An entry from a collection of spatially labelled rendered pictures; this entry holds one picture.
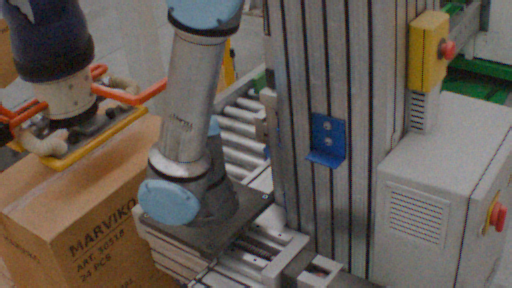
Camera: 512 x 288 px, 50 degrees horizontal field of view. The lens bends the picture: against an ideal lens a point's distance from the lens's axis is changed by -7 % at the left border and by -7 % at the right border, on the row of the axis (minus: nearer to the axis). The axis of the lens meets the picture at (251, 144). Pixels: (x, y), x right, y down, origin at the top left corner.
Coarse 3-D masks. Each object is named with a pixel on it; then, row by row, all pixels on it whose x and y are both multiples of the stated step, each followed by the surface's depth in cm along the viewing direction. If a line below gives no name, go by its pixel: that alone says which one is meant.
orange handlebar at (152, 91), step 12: (96, 72) 164; (96, 84) 157; (156, 84) 152; (108, 96) 153; (120, 96) 149; (132, 96) 148; (144, 96) 148; (24, 108) 151; (36, 108) 150; (12, 120) 145; (24, 120) 147
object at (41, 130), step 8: (104, 80) 170; (32, 120) 154; (40, 120) 154; (48, 120) 155; (96, 120) 158; (104, 120) 158; (40, 128) 153; (48, 128) 158; (80, 128) 156; (88, 128) 155; (96, 128) 157; (40, 136) 155
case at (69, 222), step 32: (128, 128) 184; (32, 160) 174; (96, 160) 171; (128, 160) 169; (0, 192) 161; (32, 192) 160; (64, 192) 159; (96, 192) 157; (128, 192) 162; (0, 224) 160; (32, 224) 148; (64, 224) 147; (96, 224) 155; (128, 224) 165; (32, 256) 155; (64, 256) 148; (96, 256) 158; (128, 256) 169
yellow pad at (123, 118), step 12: (108, 108) 163; (120, 108) 168; (132, 108) 167; (144, 108) 167; (120, 120) 163; (132, 120) 164; (72, 132) 154; (96, 132) 158; (108, 132) 158; (72, 144) 154; (84, 144) 154; (96, 144) 155; (48, 156) 151; (60, 156) 150; (72, 156) 150; (84, 156) 153; (60, 168) 147
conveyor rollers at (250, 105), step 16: (256, 96) 279; (224, 112) 270; (240, 112) 265; (224, 128) 261; (240, 128) 255; (240, 144) 246; (256, 144) 242; (240, 160) 236; (256, 160) 232; (240, 176) 227
